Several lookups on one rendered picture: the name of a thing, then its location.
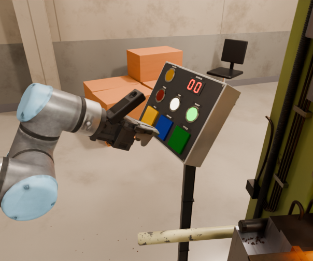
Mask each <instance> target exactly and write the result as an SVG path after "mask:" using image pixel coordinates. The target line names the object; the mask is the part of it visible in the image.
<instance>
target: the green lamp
mask: <svg viewBox="0 0 313 261"><path fill-rule="evenodd" d="M196 116H197V110H196V109H195V108H191V109H189V111H188V113H187V119H188V120H189V121H192V120H194V119H195V118H196Z"/></svg>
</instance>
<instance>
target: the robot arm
mask: <svg viewBox="0 0 313 261"><path fill-rule="evenodd" d="M145 100H146V97H145V95H144V94H143V93H142V92H141V91H139V90H137V89H134V90H132V91H131V92H130V93H128V94H127V95H126V96H125V97H123V98H122V99H121V100H120V101H118V102H117V103H116V104H114V105H113V106H112V107H111V108H109V109H108V110H107V111H106V110H105V109H104V108H102V107H101V105H100V103H98V102H95V101H92V100H89V99H86V98H83V97H80V96H77V95H74V94H71V93H67V92H64V91H61V90H58V89H55V88H53V87H52V86H49V85H43V84H40V83H33V84H31V85H29V86H28V88H27V89H26V90H25V92H24V94H23V96H22V98H21V101H20V103H19V105H18V109H17V119H18V120H19V121H20V124H19V127H18V130H17V132H16V135H15V138H14V140H13V143H12V145H11V148H10V150H9V152H8V154H7V156H6V157H4V156H0V208H1V209H2V211H3V212H4V213H5V215H6V216H8V217H9V218H11V219H13V220H16V221H29V220H34V219H36V218H39V217H41V216H43V215H44V214H46V213H47V212H49V211H50V210H51V209H52V207H53V206H54V205H55V203H56V200H57V197H58V183H57V181H56V176H55V168H54V159H53V151H54V149H55V146H56V144H57V142H58V140H59V137H60V135H61V133H62V131H66V132H71V133H76V134H81V135H85V136H88V137H90V140H92V141H96V140H102V141H105V142H106V143H107V144H108V145H109V146H112V147H113V148H116V149H121V150H126V151H129V149H130V147H131V146H132V145H133V143H134V140H136V141H140V145H141V146H143V147H144V146H146V145H147V144H148V143H149V141H150V140H151V139H152V137H153V136H158V135H159V134H160V133H159V132H158V130H157V129H156V128H154V127H152V126H150V125H148V124H146V123H144V122H142V121H139V120H137V119H135V118H132V117H130V116H128V115H127V114H129V113H130V112H131V111H132V110H134V109H135V108H136V107H137V106H139V105H140V104H141V103H142V102H144V101H145ZM134 136H135V138H134Z"/></svg>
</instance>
